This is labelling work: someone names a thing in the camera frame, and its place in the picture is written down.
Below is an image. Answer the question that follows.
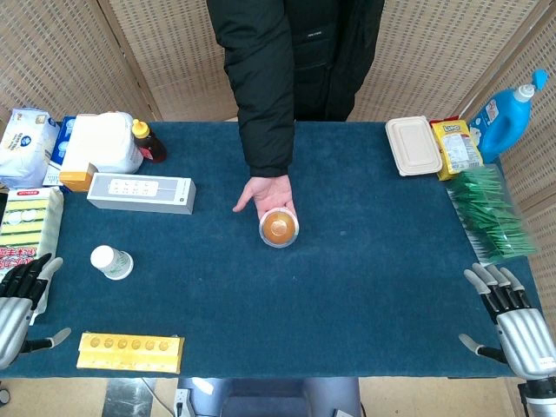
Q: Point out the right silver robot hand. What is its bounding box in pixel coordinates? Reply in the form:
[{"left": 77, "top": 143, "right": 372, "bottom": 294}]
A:
[{"left": 458, "top": 262, "right": 556, "bottom": 379}]

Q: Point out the orange jelly cup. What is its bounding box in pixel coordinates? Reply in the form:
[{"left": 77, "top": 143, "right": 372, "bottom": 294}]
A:
[{"left": 259, "top": 208, "right": 301, "bottom": 249}]

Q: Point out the green sachet pack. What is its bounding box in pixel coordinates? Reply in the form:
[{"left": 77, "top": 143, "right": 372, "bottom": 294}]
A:
[{"left": 446, "top": 164, "right": 538, "bottom": 264}]

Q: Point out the beige lunch box container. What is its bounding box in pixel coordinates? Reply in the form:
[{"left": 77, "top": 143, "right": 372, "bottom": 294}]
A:
[{"left": 384, "top": 115, "right": 444, "bottom": 177}]

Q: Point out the yellow egg tray box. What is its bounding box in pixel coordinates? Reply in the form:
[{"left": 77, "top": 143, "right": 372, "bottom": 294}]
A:
[{"left": 76, "top": 332, "right": 185, "bottom": 374}]

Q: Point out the person's bare hand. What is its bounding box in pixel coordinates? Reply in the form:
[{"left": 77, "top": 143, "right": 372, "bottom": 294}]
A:
[{"left": 232, "top": 174, "right": 299, "bottom": 227}]

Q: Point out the blue detergent bottle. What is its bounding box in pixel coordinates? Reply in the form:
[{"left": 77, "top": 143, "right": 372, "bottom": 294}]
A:
[{"left": 468, "top": 69, "right": 550, "bottom": 165}]

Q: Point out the robot base body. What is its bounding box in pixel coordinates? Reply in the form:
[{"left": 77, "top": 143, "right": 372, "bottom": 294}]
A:
[{"left": 176, "top": 376, "right": 362, "bottom": 417}]

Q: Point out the yellow snack bag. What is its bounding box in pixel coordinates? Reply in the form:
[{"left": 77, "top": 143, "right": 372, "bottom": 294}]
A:
[{"left": 429, "top": 116, "right": 485, "bottom": 182}]

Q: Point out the yellow sponge pack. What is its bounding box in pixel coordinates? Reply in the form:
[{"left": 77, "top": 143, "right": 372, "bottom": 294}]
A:
[{"left": 0, "top": 187, "right": 65, "bottom": 326}]

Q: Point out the grey power strip box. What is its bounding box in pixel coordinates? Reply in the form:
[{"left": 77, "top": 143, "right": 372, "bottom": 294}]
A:
[{"left": 86, "top": 172, "right": 197, "bottom": 215}]

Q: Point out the blue white carton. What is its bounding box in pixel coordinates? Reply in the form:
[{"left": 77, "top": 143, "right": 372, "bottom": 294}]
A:
[{"left": 42, "top": 115, "right": 77, "bottom": 189}]

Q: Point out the black-sleeved person's forearm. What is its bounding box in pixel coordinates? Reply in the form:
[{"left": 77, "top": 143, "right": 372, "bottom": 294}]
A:
[{"left": 207, "top": 0, "right": 297, "bottom": 178}]

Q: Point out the blue felt table mat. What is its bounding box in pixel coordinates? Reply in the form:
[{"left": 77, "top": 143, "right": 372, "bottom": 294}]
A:
[{"left": 3, "top": 117, "right": 544, "bottom": 380}]

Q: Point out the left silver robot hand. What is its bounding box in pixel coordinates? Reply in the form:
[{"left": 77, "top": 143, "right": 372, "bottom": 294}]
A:
[{"left": 0, "top": 253, "right": 72, "bottom": 371}]

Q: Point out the white bag with orange base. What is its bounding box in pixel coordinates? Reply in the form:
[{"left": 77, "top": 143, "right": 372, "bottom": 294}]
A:
[{"left": 58, "top": 111, "right": 145, "bottom": 193}]

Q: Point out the white tissue pack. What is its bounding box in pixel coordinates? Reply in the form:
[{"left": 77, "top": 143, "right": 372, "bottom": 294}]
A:
[{"left": 0, "top": 108, "right": 60, "bottom": 190}]

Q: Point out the wicker folding screen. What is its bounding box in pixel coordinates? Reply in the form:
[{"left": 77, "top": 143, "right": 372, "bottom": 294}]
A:
[{"left": 0, "top": 0, "right": 556, "bottom": 305}]

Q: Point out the honey squeeze bottle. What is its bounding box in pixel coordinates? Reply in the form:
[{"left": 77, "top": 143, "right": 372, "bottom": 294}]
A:
[{"left": 131, "top": 118, "right": 169, "bottom": 165}]

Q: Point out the person's black jacket torso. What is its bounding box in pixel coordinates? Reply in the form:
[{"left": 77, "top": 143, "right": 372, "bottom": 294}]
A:
[{"left": 277, "top": 0, "right": 386, "bottom": 122}]

